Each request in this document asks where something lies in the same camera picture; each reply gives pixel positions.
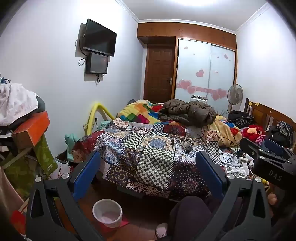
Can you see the white plastic bag red print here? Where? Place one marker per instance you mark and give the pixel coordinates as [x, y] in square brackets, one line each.
[61, 171]

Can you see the orange cardboard box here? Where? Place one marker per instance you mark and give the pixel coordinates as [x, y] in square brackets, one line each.
[30, 132]

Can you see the pink slipper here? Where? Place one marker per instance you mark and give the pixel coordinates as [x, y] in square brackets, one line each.
[161, 230]

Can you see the wardrobe with frosted sliding doors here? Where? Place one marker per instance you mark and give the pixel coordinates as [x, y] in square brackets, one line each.
[198, 67]

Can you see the black striped bag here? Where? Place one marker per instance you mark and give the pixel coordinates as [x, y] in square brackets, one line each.
[240, 118]

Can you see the green floral box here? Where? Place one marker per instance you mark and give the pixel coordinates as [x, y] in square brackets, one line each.
[44, 157]

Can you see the red plush toy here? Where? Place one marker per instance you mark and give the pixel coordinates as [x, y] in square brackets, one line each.
[252, 133]

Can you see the rainbow block pattern blanket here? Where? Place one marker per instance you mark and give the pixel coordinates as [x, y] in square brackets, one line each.
[136, 112]

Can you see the white power strip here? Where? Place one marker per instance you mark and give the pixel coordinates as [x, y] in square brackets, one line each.
[238, 168]

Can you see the teal plush toy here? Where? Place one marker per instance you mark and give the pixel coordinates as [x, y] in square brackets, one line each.
[70, 142]

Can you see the person's leg in dark trousers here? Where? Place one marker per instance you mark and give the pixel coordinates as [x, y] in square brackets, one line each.
[189, 215]

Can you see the dark grey cloth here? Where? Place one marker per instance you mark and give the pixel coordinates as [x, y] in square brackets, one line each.
[41, 104]

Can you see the brown puffer jacket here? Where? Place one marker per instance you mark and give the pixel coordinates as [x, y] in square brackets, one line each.
[189, 112]

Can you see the yellow fleece blanket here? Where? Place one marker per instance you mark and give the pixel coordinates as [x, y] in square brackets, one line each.
[223, 132]

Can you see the black wall television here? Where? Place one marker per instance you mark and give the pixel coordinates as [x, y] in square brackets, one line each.
[99, 38]

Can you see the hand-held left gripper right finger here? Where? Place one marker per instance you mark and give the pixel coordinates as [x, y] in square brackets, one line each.
[209, 176]

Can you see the yellow foam hoop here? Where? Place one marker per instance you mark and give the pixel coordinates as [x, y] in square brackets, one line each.
[97, 109]

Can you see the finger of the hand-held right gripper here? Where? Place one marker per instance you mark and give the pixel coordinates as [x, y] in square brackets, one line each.
[254, 148]
[275, 146]

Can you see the red patterned paper bag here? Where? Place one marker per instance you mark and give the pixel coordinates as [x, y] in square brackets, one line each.
[18, 221]

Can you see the patchwork checkered blanket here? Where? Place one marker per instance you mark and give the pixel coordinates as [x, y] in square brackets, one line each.
[150, 160]

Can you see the white cloth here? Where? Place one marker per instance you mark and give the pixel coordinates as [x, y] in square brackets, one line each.
[16, 102]

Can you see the wooden bed headboard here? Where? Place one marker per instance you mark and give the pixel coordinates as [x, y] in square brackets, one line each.
[266, 114]

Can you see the standing electric fan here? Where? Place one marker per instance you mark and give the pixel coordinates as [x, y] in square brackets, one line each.
[235, 93]

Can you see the white plastic waste bin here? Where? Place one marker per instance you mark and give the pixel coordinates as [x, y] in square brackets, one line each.
[107, 214]

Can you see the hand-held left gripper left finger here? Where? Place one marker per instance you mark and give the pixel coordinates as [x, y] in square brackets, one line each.
[86, 176]

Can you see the brown wooden door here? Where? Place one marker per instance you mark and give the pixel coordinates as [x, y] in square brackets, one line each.
[159, 74]

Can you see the dark clothes pile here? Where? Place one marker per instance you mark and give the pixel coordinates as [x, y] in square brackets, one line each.
[279, 134]

